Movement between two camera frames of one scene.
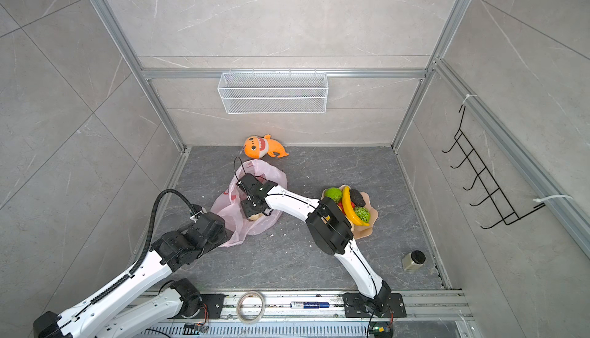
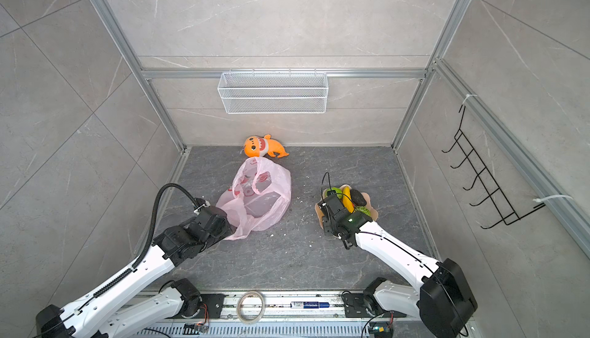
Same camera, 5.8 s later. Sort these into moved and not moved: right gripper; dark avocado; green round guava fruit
Moved: right gripper
Not moved: green round guava fruit; dark avocado
